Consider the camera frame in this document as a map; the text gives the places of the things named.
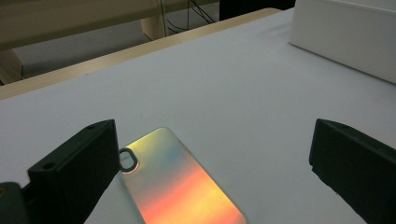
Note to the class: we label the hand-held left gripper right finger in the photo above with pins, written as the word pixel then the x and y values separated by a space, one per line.
pixel 355 168

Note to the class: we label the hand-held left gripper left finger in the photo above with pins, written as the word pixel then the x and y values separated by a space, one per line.
pixel 74 174

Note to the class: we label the iridescent phone case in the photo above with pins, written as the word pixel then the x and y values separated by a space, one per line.
pixel 183 186

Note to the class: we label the white box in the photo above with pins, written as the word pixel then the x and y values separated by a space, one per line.
pixel 342 34

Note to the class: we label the beige wooden desk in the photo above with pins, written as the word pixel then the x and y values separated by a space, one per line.
pixel 62 18

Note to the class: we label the dark object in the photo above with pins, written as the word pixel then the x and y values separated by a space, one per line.
pixel 255 7

